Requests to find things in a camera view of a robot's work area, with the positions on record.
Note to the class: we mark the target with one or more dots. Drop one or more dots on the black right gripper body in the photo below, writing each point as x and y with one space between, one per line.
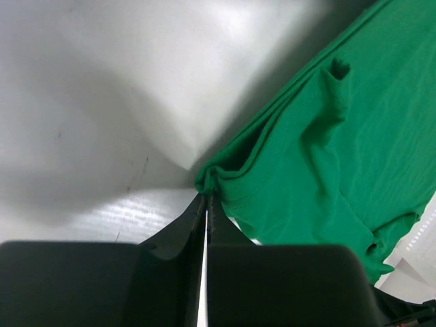
396 312

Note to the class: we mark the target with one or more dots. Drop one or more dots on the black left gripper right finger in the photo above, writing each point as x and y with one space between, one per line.
283 285

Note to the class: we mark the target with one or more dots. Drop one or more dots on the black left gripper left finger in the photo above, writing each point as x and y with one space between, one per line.
154 283

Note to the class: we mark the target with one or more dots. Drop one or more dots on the green garment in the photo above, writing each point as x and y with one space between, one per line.
345 152

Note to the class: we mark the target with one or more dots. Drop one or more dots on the white plastic laundry basket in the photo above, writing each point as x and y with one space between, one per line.
422 235

